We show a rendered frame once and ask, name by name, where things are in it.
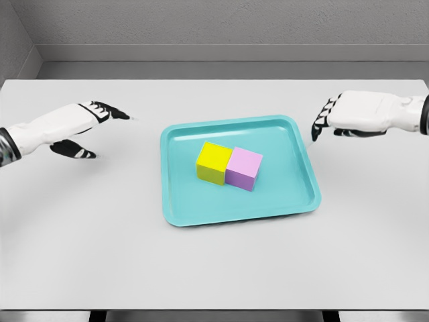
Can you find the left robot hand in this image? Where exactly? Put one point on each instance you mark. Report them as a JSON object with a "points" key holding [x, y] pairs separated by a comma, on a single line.
{"points": [[72, 120]]}

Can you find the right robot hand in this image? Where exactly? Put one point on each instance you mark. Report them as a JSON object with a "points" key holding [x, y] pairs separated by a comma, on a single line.
{"points": [[362, 110]]}

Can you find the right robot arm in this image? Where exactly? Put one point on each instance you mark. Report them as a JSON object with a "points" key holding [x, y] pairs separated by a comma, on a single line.
{"points": [[415, 114]]}

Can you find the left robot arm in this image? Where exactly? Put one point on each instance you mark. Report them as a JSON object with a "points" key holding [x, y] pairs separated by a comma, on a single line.
{"points": [[23, 139]]}

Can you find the pink cube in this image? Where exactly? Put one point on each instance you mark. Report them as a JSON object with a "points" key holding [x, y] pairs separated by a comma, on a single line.
{"points": [[246, 164]]}

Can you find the yellow cube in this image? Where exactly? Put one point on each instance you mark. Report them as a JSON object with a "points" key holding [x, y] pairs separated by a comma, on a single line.
{"points": [[214, 157]]}

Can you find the teal tray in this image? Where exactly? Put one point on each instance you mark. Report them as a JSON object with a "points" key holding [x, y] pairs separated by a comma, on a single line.
{"points": [[241, 201]]}

